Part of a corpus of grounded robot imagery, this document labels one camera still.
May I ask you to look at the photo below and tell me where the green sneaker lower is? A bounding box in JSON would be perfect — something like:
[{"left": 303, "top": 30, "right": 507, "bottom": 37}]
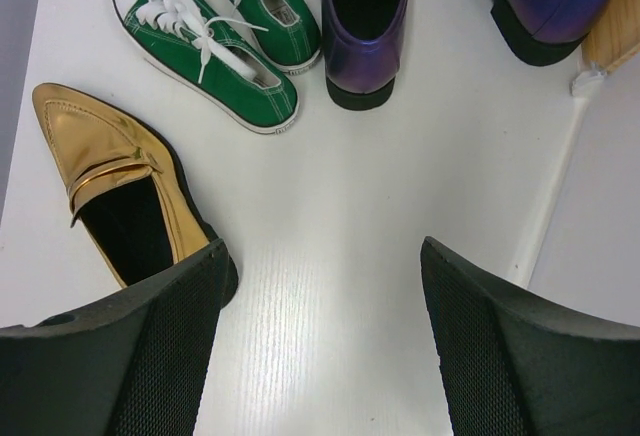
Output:
[{"left": 112, "top": 0, "right": 299, "bottom": 135}]

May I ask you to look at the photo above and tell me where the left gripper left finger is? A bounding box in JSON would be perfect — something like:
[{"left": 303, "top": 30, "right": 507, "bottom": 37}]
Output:
[{"left": 1, "top": 240, "right": 229, "bottom": 435}]

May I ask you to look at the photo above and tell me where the green sneaker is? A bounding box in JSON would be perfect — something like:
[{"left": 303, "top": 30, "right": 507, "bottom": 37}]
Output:
[
  {"left": 112, "top": 0, "right": 299, "bottom": 135},
  {"left": 229, "top": 0, "right": 321, "bottom": 75}
]

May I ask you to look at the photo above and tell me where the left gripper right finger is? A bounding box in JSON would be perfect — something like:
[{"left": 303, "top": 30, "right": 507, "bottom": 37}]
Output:
[{"left": 420, "top": 237, "right": 639, "bottom": 435}]

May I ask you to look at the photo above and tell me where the wooden shoe cabinet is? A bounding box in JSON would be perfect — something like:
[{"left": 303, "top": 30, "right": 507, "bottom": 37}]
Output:
[{"left": 571, "top": 0, "right": 639, "bottom": 98}]

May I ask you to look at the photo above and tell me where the green sneaker upper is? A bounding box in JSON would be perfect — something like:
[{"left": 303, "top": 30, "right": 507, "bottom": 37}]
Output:
[{"left": 229, "top": 0, "right": 321, "bottom": 75}]

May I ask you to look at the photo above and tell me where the white cabinet door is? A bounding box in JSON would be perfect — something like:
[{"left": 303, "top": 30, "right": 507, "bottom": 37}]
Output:
[{"left": 528, "top": 57, "right": 639, "bottom": 325}]

